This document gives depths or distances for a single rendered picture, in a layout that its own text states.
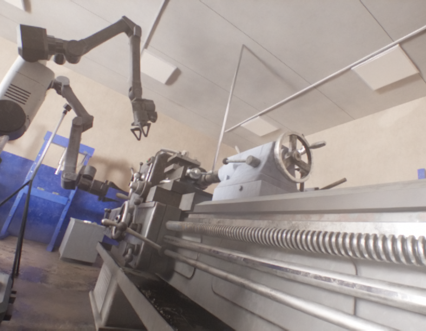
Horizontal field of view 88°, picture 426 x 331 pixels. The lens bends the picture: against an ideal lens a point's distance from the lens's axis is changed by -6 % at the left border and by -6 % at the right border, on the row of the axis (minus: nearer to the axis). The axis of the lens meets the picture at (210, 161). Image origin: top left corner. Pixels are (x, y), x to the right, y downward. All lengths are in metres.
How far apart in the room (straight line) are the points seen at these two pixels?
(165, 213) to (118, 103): 4.80
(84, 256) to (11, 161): 2.40
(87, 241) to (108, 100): 3.14
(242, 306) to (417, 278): 0.41
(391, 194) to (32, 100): 1.41
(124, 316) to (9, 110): 1.38
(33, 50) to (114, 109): 4.42
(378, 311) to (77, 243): 3.64
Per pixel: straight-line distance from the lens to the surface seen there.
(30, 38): 1.36
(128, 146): 5.45
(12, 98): 1.42
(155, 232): 1.09
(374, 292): 0.41
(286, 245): 0.51
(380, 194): 0.51
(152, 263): 1.10
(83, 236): 3.84
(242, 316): 0.72
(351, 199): 0.53
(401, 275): 0.50
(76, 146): 1.36
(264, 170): 0.99
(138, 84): 1.40
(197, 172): 1.20
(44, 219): 5.20
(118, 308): 1.85
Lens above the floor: 0.66
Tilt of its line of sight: 20 degrees up
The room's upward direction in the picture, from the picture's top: 14 degrees clockwise
